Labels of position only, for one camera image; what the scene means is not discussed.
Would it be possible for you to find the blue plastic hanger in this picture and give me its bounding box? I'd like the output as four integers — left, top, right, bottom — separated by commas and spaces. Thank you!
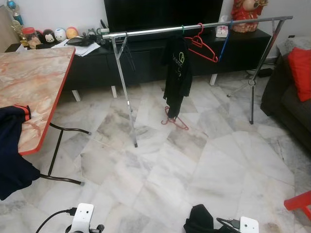
218, 20, 234, 63

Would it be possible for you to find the red plastic hanger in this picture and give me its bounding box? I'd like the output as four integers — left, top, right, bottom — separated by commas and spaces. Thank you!
161, 106, 190, 131
185, 23, 219, 64

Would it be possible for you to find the navy t-shirt red collar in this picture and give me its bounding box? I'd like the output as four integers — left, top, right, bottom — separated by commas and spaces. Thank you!
0, 104, 42, 201

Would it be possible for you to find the dark brown fabric sofa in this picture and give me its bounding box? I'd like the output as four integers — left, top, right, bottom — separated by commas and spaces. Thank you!
260, 53, 311, 161

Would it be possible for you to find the red cushion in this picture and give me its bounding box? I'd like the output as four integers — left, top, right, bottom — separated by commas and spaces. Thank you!
288, 47, 311, 102

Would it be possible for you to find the grey armrest cover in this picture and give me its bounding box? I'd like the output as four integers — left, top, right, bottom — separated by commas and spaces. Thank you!
279, 36, 311, 55

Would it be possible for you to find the red plastic stool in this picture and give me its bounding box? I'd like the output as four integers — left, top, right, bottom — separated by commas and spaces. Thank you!
284, 190, 311, 221

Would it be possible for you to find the red laughing buddha statue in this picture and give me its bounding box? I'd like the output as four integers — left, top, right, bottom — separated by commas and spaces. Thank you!
231, 0, 269, 33

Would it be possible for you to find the white pink small package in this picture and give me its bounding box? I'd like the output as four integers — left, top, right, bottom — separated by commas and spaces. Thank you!
216, 16, 230, 38

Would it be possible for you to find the black printed t-shirt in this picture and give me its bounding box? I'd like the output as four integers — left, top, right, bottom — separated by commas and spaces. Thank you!
162, 34, 193, 118

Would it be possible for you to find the black television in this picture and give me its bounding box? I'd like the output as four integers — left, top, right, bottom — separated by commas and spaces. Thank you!
104, 0, 224, 33

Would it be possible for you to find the silver metal clothes rack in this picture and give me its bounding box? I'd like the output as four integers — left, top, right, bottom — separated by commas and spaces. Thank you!
101, 16, 294, 148

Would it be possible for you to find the white green mug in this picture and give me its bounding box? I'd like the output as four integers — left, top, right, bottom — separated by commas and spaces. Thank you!
96, 28, 110, 40

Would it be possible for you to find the black tv cabinet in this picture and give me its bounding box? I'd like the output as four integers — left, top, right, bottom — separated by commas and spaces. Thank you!
5, 29, 273, 102

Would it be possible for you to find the black pouch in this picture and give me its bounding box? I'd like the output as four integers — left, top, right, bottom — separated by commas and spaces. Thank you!
66, 36, 95, 47

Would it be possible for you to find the orange round plush toy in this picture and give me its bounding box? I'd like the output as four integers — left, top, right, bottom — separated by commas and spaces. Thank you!
66, 26, 79, 39

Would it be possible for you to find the white round plush toy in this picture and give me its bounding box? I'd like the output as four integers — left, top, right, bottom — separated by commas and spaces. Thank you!
53, 28, 67, 42

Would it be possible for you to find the brown round plush toy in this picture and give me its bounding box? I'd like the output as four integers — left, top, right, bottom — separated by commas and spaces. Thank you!
41, 29, 55, 44

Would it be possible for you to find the red lid jar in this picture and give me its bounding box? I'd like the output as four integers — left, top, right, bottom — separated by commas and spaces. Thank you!
22, 27, 40, 49

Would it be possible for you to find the gold blue trophy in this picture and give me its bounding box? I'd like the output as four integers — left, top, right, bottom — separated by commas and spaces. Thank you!
5, 0, 29, 47

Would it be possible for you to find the light wooden sideboard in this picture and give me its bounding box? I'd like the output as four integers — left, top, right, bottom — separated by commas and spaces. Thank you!
0, 5, 22, 53

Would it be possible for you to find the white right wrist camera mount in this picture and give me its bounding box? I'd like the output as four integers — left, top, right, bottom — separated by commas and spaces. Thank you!
239, 216, 259, 233

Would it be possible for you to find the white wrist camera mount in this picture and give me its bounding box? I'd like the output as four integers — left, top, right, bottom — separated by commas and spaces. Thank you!
239, 216, 259, 233
70, 203, 95, 233

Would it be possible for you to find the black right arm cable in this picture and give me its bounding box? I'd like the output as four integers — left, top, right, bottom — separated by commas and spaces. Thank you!
216, 217, 241, 231

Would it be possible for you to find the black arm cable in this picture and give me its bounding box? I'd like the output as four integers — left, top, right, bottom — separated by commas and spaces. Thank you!
35, 208, 78, 233
216, 217, 241, 231

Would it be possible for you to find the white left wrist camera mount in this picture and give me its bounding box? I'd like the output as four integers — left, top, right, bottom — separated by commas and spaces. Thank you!
70, 203, 95, 233

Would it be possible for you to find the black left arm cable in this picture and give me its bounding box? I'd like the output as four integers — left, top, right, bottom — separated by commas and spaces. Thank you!
35, 208, 78, 233

